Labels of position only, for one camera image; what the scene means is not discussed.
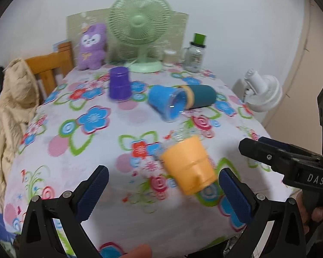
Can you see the blue plastic cup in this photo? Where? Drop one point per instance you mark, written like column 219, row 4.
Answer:
column 169, row 102

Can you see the operator right hand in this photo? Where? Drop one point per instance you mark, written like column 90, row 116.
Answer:
column 316, row 216

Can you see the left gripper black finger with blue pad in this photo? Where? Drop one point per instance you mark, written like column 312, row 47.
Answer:
column 39, row 237
column 286, row 238

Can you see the glass mug jar green lid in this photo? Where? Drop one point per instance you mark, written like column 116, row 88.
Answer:
column 193, row 55

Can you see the operator thumb tip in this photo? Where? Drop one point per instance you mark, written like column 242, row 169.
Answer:
column 142, row 251

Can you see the orange plastic cup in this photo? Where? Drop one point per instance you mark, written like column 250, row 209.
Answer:
column 188, row 163

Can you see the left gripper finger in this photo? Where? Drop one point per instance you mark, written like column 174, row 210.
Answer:
column 267, row 146
column 280, row 163

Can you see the wooden chair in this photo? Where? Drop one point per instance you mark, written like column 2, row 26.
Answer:
column 43, row 67

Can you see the white clip fan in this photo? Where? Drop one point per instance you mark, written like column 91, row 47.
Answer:
column 263, row 92

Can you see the floral tablecloth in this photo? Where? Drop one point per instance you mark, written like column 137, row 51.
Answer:
column 79, row 127

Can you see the beige quilted jacket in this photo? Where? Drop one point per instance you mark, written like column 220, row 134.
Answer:
column 19, row 100

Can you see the purple plush bunny toy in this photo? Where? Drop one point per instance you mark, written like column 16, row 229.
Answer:
column 92, row 47

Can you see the dark teal cup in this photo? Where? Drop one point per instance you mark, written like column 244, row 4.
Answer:
column 199, row 96

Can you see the purple plastic cup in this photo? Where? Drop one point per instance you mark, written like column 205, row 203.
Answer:
column 119, row 85

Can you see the small clear cotton swab jar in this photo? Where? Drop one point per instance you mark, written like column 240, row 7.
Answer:
column 169, row 57

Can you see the green desk fan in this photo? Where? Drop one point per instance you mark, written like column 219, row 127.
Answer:
column 139, row 24

